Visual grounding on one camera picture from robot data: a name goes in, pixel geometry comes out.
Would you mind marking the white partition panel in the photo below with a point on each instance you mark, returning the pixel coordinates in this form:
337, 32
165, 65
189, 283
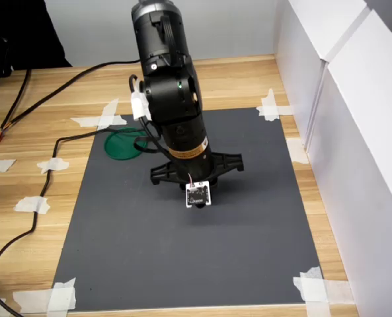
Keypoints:
364, 165
301, 66

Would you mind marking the white tape piece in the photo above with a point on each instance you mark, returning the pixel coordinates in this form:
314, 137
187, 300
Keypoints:
314, 287
270, 110
52, 164
32, 204
2, 164
61, 295
103, 119

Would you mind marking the white camera box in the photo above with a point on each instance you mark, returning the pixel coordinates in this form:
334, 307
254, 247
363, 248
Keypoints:
199, 195

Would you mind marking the round green lid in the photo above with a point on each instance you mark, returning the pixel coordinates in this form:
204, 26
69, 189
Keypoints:
121, 145

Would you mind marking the dark grey mat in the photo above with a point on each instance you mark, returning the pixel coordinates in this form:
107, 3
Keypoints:
182, 251

